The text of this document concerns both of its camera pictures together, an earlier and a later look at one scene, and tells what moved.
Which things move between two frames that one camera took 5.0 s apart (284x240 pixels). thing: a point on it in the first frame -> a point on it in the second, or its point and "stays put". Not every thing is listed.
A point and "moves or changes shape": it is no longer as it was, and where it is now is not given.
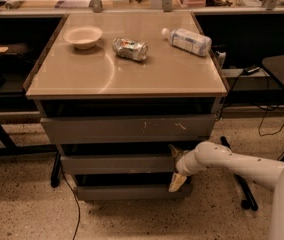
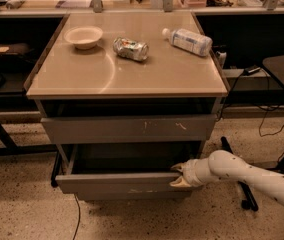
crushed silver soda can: [137, 51] stays put
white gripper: [181, 166] -> [190, 173]
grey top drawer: [128, 128] stays put
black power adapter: [250, 70] stays put
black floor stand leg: [249, 202] stays put
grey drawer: [143, 164] moves or changes shape
